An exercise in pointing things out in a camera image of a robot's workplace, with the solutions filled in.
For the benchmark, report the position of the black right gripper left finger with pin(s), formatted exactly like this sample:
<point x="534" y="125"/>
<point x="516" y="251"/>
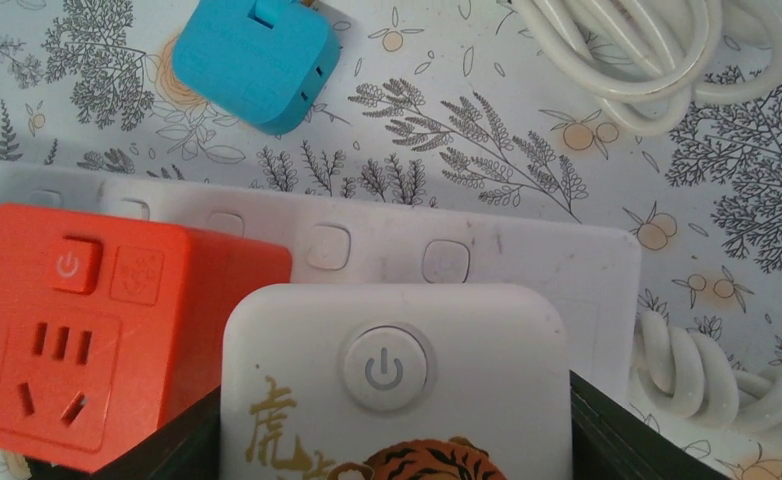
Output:
<point x="186" y="448"/>

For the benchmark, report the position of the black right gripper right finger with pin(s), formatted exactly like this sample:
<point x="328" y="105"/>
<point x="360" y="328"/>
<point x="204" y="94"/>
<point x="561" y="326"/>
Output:
<point x="610" y="443"/>

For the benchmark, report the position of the orange cube socket adapter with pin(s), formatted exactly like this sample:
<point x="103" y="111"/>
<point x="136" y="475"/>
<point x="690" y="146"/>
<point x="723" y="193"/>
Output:
<point x="111" y="327"/>

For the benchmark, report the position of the white tiger cube socket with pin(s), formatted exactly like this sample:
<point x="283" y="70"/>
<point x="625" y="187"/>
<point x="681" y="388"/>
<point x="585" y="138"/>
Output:
<point x="395" y="381"/>

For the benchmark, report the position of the cyan flat plug adapter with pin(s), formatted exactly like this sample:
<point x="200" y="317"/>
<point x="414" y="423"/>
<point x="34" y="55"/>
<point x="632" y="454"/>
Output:
<point x="264" y="62"/>

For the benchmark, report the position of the white long power strip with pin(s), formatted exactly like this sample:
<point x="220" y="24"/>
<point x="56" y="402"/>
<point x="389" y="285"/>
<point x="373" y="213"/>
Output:
<point x="591" y="274"/>

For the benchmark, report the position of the floral patterned table mat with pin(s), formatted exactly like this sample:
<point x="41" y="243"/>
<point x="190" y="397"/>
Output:
<point x="444" y="104"/>

